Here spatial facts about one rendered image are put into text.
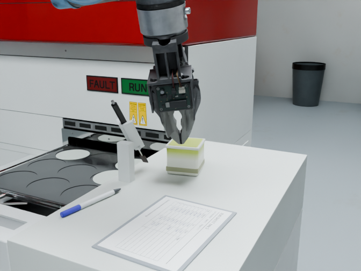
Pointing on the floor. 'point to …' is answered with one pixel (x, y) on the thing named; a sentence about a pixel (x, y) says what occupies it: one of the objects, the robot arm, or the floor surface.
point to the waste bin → (307, 83)
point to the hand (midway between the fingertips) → (180, 135)
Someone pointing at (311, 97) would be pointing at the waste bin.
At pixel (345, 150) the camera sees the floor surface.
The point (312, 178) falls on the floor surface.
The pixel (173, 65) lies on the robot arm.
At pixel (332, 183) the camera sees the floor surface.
